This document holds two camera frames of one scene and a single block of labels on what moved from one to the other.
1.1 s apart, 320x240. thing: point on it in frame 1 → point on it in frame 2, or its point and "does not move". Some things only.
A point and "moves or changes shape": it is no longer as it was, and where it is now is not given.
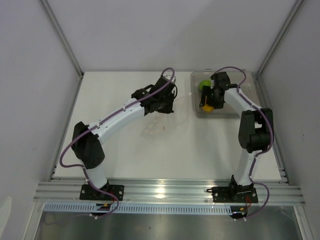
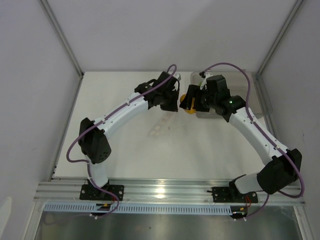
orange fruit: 207,108 moves or changes shape
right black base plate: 233,195 does not move
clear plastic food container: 250,87 does not move
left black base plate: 88,192 does not move
